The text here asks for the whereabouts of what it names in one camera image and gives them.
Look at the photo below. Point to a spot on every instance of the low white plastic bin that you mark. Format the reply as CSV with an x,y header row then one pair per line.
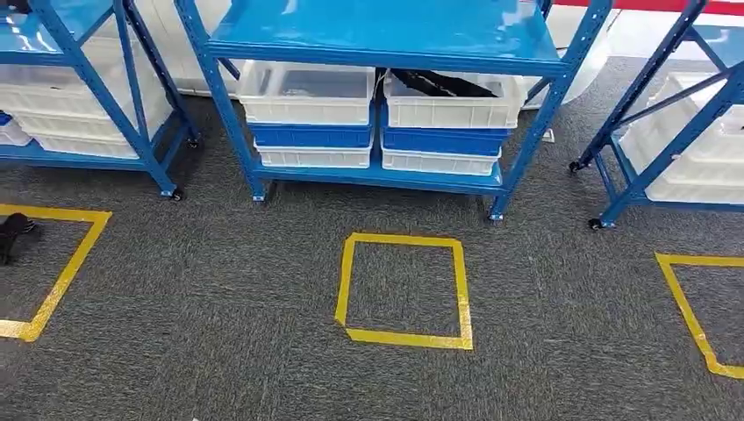
x,y
439,162
314,157

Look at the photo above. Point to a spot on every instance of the tall white plastic bin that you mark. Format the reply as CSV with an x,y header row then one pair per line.
x,y
308,110
453,113

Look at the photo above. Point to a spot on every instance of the yellow floor tape square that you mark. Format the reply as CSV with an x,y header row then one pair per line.
x,y
465,290

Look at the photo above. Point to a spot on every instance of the blue rack with blue bins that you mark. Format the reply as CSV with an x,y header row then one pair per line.
x,y
383,29

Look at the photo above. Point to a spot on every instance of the blue metal rack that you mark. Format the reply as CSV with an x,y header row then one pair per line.
x,y
75,64
639,174

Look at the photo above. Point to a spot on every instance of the large white plastic bin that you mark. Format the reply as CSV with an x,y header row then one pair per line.
x,y
81,145
46,96

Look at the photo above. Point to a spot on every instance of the white plastic crate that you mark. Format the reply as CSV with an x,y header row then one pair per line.
x,y
721,110
697,174

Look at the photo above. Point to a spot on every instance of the red barrier belt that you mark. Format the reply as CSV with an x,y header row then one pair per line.
x,y
639,4

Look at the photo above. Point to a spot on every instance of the black robot foot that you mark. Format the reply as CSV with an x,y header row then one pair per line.
x,y
13,232

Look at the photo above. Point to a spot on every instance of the small white plastic bin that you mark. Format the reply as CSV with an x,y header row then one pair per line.
x,y
11,135

